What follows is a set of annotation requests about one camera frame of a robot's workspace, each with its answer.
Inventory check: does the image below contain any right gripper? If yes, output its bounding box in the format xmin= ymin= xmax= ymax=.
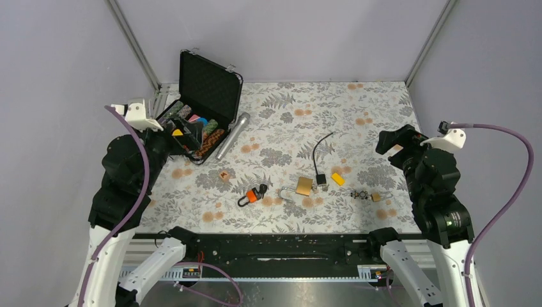
xmin=375 ymin=122 xmax=432 ymax=201

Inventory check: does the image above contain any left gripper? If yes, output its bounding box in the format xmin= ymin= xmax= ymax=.
xmin=132 ymin=112 xmax=205 ymax=189

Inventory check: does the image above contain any black cable lock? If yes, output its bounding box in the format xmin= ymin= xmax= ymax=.
xmin=311 ymin=132 xmax=333 ymax=187

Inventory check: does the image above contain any large brass padlock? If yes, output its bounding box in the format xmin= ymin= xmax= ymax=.
xmin=277 ymin=177 xmax=313 ymax=201

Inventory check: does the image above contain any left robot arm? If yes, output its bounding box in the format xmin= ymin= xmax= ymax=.
xmin=70 ymin=124 xmax=198 ymax=306

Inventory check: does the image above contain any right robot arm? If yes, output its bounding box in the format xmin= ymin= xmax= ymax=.
xmin=366 ymin=122 xmax=483 ymax=306

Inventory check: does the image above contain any black poker chip case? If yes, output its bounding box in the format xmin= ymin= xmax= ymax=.
xmin=156 ymin=50 xmax=244 ymax=165

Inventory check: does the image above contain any wooden letter cube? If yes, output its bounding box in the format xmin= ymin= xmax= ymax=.
xmin=219 ymin=170 xmax=231 ymax=182

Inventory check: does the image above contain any silver microphone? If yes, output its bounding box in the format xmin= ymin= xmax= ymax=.
xmin=215 ymin=112 xmax=251 ymax=161

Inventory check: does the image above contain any yellow block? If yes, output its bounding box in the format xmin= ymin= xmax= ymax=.
xmin=331 ymin=173 xmax=345 ymax=186

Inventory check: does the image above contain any floral table mat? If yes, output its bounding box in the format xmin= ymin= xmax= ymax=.
xmin=138 ymin=83 xmax=418 ymax=233

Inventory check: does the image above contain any orange black carabiner clip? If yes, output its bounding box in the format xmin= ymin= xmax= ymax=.
xmin=237 ymin=184 xmax=268 ymax=207

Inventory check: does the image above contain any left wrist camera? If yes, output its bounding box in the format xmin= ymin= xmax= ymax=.
xmin=109 ymin=98 xmax=164 ymax=132

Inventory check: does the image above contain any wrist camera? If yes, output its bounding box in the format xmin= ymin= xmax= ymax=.
xmin=421 ymin=121 xmax=466 ymax=154
xmin=109 ymin=98 xmax=164 ymax=132

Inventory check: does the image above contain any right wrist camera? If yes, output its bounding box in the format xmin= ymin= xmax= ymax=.
xmin=421 ymin=121 xmax=466 ymax=154

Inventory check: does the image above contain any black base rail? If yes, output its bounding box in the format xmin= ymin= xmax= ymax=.
xmin=135 ymin=228 xmax=404 ymax=281

